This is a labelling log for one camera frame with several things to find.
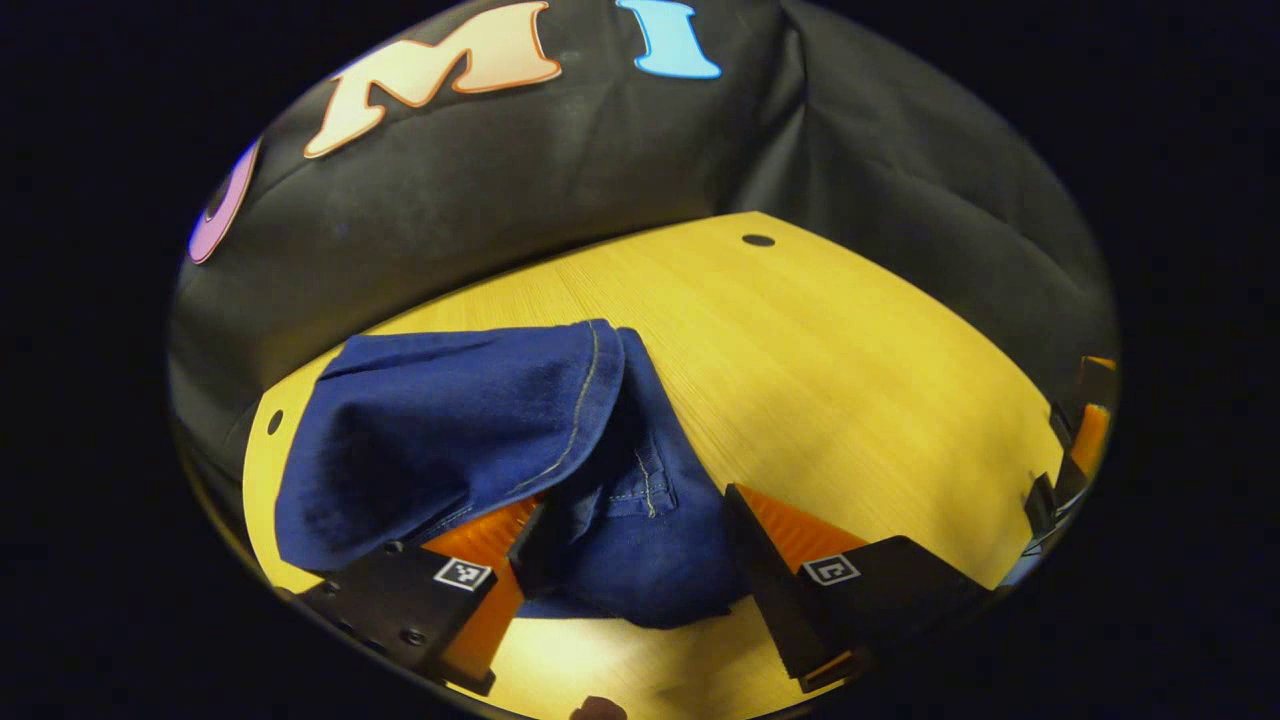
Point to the blue jeans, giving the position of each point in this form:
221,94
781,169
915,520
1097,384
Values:
440,440

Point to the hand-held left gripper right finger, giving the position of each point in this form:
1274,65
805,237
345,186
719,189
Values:
765,590

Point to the black backdrop cloth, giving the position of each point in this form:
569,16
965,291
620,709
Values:
560,170

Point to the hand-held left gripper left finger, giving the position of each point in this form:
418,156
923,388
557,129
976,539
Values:
400,605

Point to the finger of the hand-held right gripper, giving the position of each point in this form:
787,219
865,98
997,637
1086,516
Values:
1097,385
1088,440

